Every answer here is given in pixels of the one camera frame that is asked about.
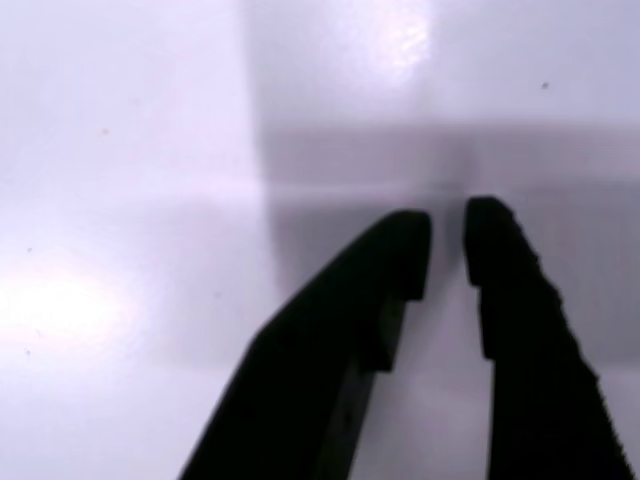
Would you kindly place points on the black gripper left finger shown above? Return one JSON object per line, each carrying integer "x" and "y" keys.
{"x": 310, "y": 380}

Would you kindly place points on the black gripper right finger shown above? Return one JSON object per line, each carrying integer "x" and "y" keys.
{"x": 530, "y": 380}

